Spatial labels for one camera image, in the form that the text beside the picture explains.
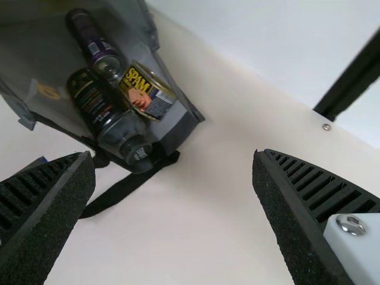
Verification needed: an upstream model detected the dark purple can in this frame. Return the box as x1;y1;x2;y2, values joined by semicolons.
65;8;124;87

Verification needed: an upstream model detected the rectangular tin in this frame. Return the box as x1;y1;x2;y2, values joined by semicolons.
118;60;176;122

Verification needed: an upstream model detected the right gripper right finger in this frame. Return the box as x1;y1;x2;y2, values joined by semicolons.
252;148;380;285

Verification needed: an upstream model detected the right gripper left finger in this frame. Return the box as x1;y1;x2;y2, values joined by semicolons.
0;150;96;285

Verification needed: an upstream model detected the dark coffee bottle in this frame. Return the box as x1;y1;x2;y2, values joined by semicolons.
65;68;154;175

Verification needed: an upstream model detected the black post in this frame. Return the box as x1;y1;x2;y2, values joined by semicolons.
313;25;380;122

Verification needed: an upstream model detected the dark grey bag with straps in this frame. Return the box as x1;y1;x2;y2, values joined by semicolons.
0;0;206;221

